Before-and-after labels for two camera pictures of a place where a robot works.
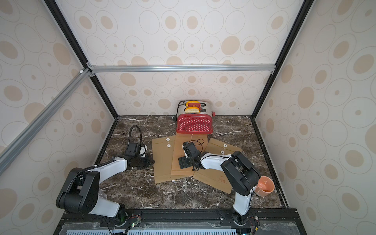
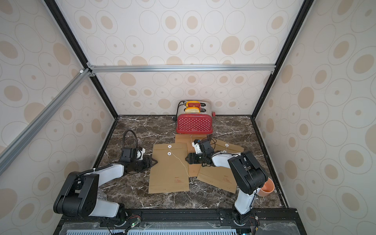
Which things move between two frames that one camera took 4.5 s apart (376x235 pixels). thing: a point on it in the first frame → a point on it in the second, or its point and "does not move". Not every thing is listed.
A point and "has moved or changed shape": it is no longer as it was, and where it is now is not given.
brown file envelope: [163, 150] has moved or changed shape
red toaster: [195, 123] does not move
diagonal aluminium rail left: [13, 149] does not move
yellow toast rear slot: [193, 104] does not move
